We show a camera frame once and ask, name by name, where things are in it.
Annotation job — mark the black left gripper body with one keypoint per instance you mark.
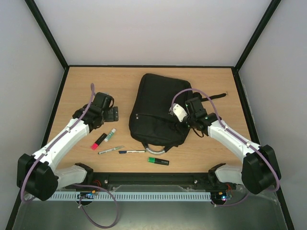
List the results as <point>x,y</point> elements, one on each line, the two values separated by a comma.
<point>113,116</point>

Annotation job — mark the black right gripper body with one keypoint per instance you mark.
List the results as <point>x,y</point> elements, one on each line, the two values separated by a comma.
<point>182,123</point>

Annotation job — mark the black student backpack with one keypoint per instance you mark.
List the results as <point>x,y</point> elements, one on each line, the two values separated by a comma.
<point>150,121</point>

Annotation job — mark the green highlighter black body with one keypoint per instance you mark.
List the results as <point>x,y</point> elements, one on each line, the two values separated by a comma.
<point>158,161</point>

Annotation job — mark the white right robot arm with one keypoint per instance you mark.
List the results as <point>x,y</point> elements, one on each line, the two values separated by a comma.
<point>259,169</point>

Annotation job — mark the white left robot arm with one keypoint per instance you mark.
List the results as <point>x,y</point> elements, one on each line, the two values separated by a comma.
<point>52,158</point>

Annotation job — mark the pink highlighter black body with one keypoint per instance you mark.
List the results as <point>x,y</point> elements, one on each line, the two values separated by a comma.
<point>98,141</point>

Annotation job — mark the silver green pen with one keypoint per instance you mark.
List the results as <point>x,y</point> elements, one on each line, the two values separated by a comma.
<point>109,150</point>

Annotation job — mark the blue capped white pen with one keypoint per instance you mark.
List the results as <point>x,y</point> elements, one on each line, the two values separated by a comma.
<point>131,151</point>

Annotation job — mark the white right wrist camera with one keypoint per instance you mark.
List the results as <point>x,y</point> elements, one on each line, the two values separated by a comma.
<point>178,111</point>

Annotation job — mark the black cage frame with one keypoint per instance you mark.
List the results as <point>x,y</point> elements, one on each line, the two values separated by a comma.
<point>235,71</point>

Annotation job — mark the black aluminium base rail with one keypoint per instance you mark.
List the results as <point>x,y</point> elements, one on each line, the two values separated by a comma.
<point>202,181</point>

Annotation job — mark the light blue cable duct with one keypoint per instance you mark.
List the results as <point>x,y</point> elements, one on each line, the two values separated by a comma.
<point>132,196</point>

